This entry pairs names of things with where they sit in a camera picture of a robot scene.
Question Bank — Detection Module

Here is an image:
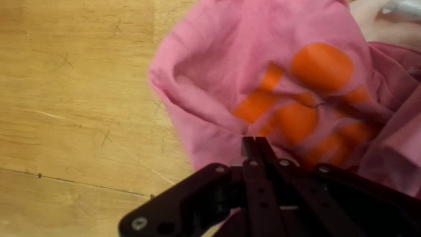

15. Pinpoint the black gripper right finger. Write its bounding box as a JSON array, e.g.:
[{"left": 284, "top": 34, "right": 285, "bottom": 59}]
[{"left": 255, "top": 137, "right": 364, "bottom": 237}]

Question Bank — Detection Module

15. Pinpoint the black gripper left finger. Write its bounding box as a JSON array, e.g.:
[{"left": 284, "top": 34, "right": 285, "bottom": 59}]
[{"left": 242, "top": 137, "right": 287, "bottom": 237}]

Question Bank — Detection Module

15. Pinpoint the pink cloth with orange print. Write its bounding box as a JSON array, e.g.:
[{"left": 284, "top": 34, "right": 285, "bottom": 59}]
[{"left": 149, "top": 0, "right": 421, "bottom": 196}]

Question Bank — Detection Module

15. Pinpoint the light peach cloth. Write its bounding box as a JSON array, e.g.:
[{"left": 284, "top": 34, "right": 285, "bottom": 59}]
[{"left": 349, "top": 0, "right": 421, "bottom": 51}]

